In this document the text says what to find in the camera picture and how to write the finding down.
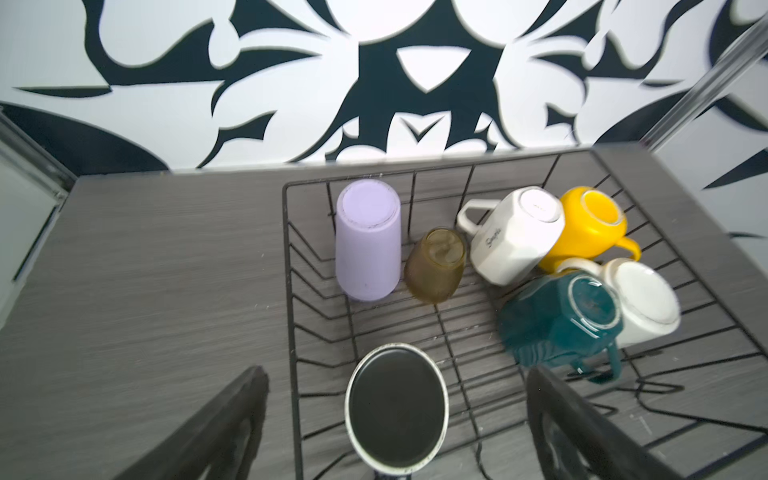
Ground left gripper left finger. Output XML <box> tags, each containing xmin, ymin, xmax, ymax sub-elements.
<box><xmin>117</xmin><ymin>366</ymin><xmax>269</xmax><ymax>479</ymax></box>

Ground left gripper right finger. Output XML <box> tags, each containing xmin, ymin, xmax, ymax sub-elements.
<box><xmin>526</xmin><ymin>366</ymin><xmax>680</xmax><ymax>479</ymax></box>

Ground cream faceted cup teal base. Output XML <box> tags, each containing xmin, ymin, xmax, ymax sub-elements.
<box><xmin>498</xmin><ymin>270</ymin><xmax>624</xmax><ymax>384</ymax></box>

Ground black mug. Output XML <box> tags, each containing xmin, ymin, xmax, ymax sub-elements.
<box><xmin>344</xmin><ymin>343</ymin><xmax>449</xmax><ymax>479</ymax></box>

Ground cream ceramic mug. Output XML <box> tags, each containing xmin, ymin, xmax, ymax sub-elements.
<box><xmin>456</xmin><ymin>186</ymin><xmax>565</xmax><ymax>286</ymax></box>

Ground yellow ceramic mug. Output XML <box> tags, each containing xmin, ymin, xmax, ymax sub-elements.
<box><xmin>538</xmin><ymin>186</ymin><xmax>642</xmax><ymax>273</ymax></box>

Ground amber glass cup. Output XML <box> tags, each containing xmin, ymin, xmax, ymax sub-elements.
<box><xmin>404</xmin><ymin>228</ymin><xmax>466</xmax><ymax>304</ymax></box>

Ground lilac plastic cup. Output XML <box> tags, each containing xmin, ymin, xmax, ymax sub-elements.
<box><xmin>335</xmin><ymin>179</ymin><xmax>402</xmax><ymax>302</ymax></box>

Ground black wire dish rack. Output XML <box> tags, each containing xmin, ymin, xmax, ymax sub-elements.
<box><xmin>282</xmin><ymin>151</ymin><xmax>767</xmax><ymax>479</ymax></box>

